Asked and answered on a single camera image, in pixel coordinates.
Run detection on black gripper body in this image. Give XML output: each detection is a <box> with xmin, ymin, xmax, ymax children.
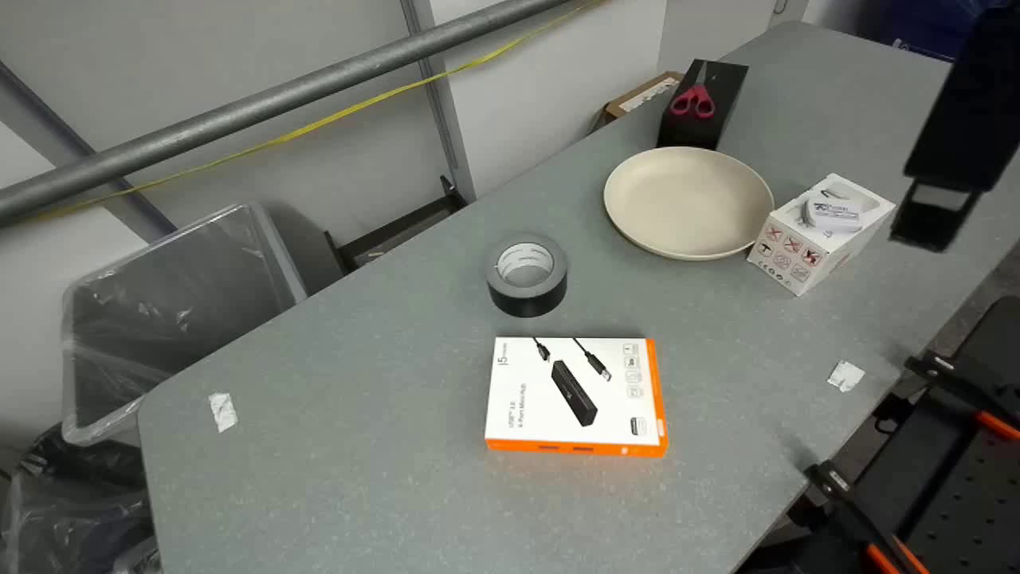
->
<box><xmin>904</xmin><ymin>0</ymin><xmax>1020</xmax><ymax>197</ymax></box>

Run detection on black masking tape roll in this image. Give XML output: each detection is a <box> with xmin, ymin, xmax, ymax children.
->
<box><xmin>484</xmin><ymin>230</ymin><xmax>570</xmax><ymax>320</ymax></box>

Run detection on white tape piece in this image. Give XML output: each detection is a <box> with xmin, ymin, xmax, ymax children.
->
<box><xmin>207</xmin><ymin>390</ymin><xmax>244</xmax><ymax>437</ymax></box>
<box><xmin>827</xmin><ymin>361</ymin><xmax>868</xmax><ymax>396</ymax></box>

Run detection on beige round plate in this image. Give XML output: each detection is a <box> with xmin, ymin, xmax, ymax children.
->
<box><xmin>600</xmin><ymin>145</ymin><xmax>777</xmax><ymax>264</ymax></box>

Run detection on dark blue object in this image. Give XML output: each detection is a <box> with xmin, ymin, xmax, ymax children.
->
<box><xmin>848</xmin><ymin>0</ymin><xmax>999</xmax><ymax>66</ymax></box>

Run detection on white product box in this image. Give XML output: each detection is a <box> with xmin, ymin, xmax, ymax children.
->
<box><xmin>746</xmin><ymin>169</ymin><xmax>899</xmax><ymax>301</ymax></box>

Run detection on black scissors holder box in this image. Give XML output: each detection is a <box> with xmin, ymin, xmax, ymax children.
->
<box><xmin>655</xmin><ymin>57</ymin><xmax>754</xmax><ymax>153</ymax></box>

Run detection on black perforated board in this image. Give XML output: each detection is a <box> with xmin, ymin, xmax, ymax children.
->
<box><xmin>848</xmin><ymin>298</ymin><xmax>1020</xmax><ymax>574</ymax></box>

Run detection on white and orange flat box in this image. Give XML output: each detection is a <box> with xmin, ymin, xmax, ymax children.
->
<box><xmin>481</xmin><ymin>336</ymin><xmax>673</xmax><ymax>463</ymax></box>

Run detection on long grey metal pole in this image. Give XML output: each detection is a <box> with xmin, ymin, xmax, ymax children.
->
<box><xmin>0</xmin><ymin>0</ymin><xmax>585</xmax><ymax>234</ymax></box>

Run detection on bin with clear plastic liner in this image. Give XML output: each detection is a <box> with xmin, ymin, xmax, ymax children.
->
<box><xmin>59</xmin><ymin>200</ymin><xmax>312</xmax><ymax>451</ymax></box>

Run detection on short grey diagonal strut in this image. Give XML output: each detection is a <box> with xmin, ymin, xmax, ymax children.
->
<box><xmin>0</xmin><ymin>61</ymin><xmax>178</xmax><ymax>246</ymax></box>

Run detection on black plastic bags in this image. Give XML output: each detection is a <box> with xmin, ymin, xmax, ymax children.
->
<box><xmin>0</xmin><ymin>425</ymin><xmax>164</xmax><ymax>574</ymax></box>

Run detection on black clamp with orange handle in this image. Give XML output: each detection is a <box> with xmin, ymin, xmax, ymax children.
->
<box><xmin>904</xmin><ymin>352</ymin><xmax>1020</xmax><ymax>445</ymax></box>
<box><xmin>804</xmin><ymin>458</ymin><xmax>933</xmax><ymax>574</ymax></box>

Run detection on red handled scissors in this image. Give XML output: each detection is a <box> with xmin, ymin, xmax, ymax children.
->
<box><xmin>668</xmin><ymin>61</ymin><xmax>720</xmax><ymax>122</ymax></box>

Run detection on upright grey metal post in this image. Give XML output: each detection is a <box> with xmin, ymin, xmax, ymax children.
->
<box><xmin>395</xmin><ymin>0</ymin><xmax>481</xmax><ymax>203</ymax></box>

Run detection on black bracket behind table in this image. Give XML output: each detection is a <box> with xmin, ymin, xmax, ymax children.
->
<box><xmin>331</xmin><ymin>173</ymin><xmax>471</xmax><ymax>274</ymax></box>

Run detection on yellow cable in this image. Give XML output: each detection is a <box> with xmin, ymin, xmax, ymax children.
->
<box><xmin>30</xmin><ymin>0</ymin><xmax>616</xmax><ymax>225</ymax></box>

